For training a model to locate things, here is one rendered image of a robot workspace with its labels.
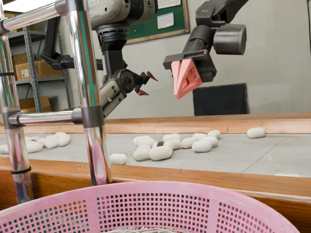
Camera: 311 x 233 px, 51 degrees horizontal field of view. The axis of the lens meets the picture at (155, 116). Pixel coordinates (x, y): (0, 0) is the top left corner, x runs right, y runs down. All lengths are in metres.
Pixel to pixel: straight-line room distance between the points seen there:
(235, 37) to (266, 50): 1.87
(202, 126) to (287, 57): 1.91
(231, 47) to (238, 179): 0.44
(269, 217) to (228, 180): 0.09
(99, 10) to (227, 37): 0.71
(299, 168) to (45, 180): 0.33
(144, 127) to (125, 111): 2.33
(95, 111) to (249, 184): 0.17
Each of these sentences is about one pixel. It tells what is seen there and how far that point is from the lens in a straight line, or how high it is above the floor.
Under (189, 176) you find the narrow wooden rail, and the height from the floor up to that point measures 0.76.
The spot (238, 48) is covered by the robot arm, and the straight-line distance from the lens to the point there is 0.74.
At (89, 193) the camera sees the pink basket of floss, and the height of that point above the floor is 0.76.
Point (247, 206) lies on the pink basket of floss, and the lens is 0.28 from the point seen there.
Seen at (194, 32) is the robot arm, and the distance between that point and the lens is 0.77.
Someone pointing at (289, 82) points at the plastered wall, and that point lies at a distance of 2.59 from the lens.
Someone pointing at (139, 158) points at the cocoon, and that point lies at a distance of 0.54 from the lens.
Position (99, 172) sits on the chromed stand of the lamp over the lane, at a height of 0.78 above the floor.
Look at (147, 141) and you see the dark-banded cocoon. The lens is 0.63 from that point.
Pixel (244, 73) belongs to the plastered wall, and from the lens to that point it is 2.64.
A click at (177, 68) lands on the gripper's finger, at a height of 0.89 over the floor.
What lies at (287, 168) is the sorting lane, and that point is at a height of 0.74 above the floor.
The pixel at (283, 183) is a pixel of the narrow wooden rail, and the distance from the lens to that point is 0.33.
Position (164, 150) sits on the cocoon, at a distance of 0.53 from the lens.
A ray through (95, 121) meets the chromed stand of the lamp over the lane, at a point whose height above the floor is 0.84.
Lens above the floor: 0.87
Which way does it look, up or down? 7 degrees down
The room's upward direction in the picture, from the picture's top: 7 degrees counter-clockwise
